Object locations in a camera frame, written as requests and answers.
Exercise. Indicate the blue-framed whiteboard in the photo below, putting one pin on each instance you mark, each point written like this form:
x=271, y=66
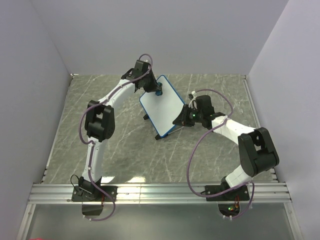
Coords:
x=162, y=110

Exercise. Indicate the left black whiteboard foot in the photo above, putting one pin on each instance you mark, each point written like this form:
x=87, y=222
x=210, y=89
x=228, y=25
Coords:
x=146, y=117

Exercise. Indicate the aluminium mounting rail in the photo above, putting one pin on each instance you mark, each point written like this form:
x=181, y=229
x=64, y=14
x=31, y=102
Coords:
x=153, y=193

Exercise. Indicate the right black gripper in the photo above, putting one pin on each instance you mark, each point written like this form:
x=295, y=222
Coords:
x=182, y=120

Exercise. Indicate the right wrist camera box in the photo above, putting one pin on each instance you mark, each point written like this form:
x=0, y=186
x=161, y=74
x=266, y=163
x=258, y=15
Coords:
x=204, y=104

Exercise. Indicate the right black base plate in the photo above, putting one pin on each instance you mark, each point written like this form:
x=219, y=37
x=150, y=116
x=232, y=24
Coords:
x=241, y=193

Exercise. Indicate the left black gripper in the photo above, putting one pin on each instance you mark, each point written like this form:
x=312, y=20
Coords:
x=155, y=86

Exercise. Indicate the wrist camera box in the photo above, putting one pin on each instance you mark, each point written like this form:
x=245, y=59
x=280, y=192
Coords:
x=140, y=68
x=204, y=104

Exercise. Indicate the blue heart-shaped eraser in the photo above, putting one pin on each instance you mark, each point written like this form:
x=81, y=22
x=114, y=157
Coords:
x=159, y=90

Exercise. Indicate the right side aluminium rail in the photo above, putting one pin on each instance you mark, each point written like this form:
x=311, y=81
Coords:
x=256, y=119

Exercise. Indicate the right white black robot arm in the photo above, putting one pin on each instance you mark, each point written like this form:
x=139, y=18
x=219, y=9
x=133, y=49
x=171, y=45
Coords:
x=257, y=152

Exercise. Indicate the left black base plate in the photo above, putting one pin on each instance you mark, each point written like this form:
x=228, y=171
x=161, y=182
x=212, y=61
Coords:
x=80, y=195

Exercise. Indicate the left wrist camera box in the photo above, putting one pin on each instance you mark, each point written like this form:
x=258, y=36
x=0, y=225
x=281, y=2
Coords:
x=140, y=68

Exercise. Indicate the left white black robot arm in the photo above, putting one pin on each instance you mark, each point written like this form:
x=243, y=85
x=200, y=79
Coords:
x=97, y=125

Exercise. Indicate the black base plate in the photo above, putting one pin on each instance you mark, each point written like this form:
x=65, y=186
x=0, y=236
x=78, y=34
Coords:
x=241, y=193
x=80, y=195

